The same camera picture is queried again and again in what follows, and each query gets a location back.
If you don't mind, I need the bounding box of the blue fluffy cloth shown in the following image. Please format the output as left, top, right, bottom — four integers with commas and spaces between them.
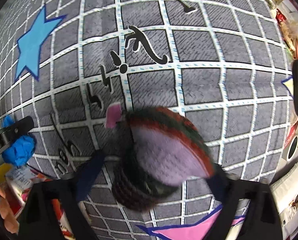
2, 115, 36, 167

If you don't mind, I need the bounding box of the person's left hand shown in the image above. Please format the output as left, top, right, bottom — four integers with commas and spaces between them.
0, 180, 20, 234

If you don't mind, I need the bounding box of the red patterned carton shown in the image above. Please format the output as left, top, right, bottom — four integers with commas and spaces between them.
50, 197, 76, 240

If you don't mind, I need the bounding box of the red round tray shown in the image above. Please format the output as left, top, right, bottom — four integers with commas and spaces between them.
282, 119, 298, 163

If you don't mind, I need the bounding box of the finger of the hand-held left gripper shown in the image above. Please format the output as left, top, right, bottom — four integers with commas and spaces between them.
0, 116, 35, 140

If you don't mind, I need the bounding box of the white padded cloth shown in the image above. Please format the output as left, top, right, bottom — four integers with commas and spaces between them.
270, 159, 298, 220

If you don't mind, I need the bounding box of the pile of snack packets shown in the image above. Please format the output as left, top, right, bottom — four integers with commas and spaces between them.
254, 0, 298, 58

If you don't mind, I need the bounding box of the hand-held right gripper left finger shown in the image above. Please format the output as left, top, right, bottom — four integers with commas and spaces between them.
18, 150, 107, 240

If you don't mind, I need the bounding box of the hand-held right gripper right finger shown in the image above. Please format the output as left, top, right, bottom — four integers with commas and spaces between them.
206, 164, 283, 240

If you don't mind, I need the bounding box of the small pink tag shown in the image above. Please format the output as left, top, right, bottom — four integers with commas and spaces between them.
105, 102, 122, 129

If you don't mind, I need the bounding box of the purple knitted sock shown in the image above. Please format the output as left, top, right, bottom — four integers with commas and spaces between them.
111, 106, 216, 212

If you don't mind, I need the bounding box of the floral tissue pack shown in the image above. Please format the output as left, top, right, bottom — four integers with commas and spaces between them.
5, 166, 43, 205

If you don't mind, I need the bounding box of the grey checked star blanket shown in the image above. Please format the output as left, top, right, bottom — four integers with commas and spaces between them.
0, 0, 295, 240

